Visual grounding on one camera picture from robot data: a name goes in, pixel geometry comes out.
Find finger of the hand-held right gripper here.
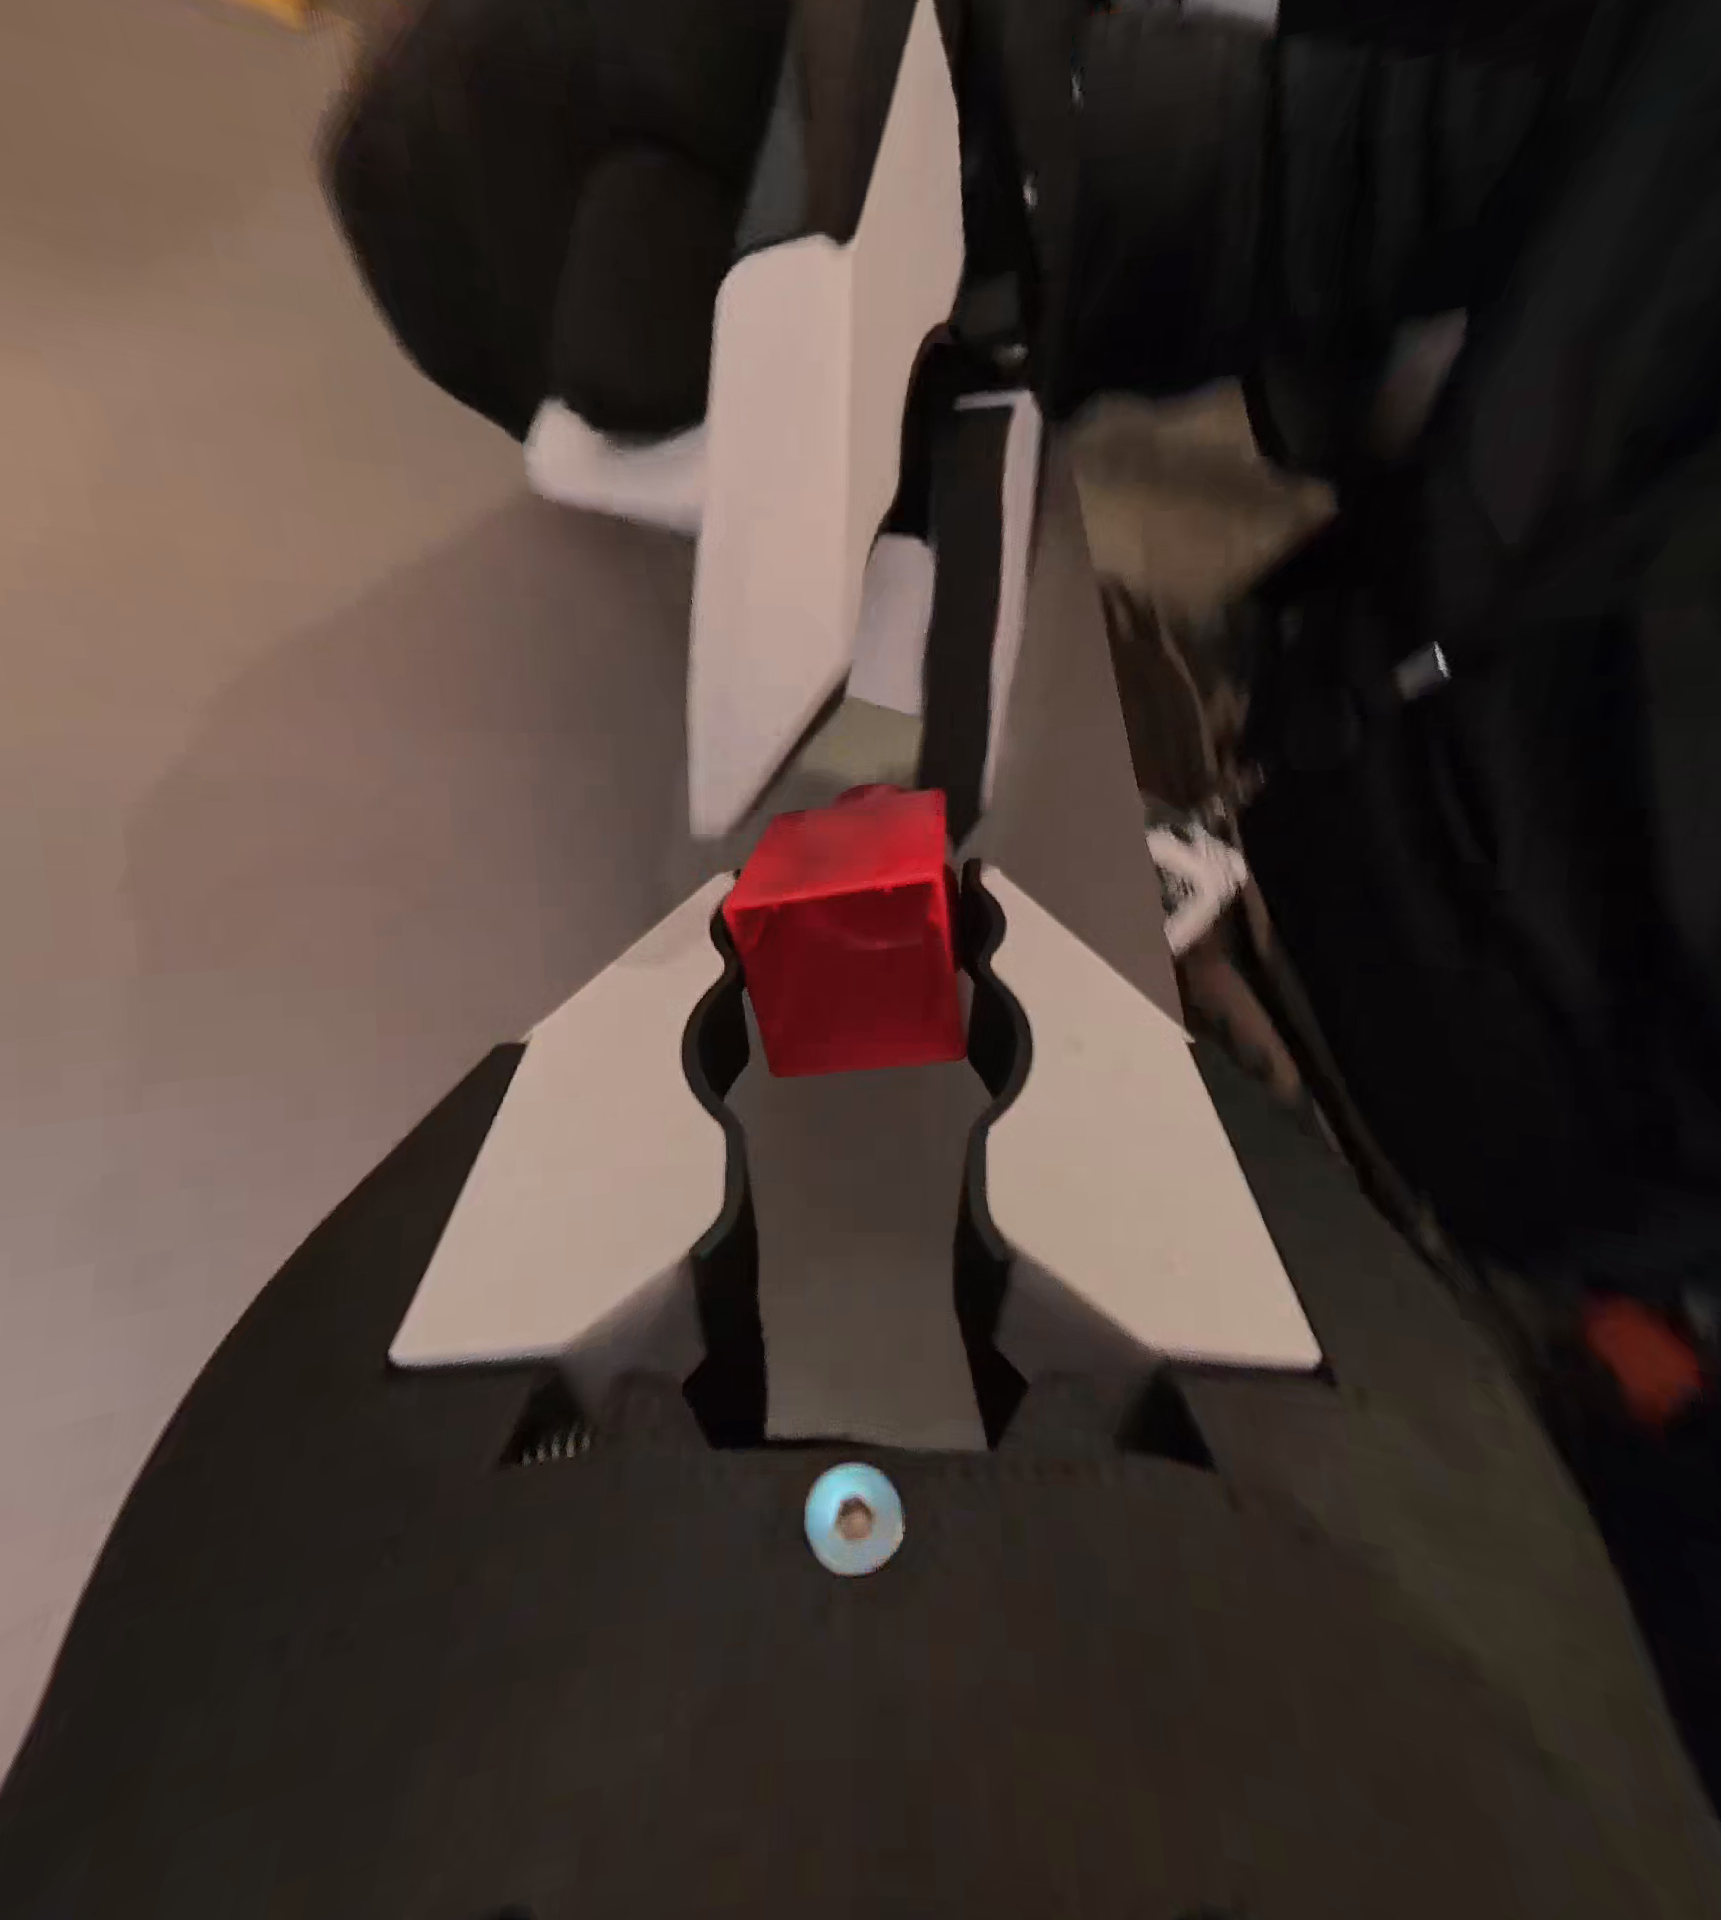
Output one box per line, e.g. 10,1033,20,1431
686,0,966,836
923,324,1045,836

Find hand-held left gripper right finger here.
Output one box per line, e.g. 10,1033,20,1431
957,859,1329,1375

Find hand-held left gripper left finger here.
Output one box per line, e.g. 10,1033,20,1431
388,868,766,1375

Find small red object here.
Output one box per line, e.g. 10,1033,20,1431
723,787,952,1080

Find person's right hand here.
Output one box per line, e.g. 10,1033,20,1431
324,0,869,449

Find orange cloth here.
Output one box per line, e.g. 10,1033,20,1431
1579,1297,1706,1428

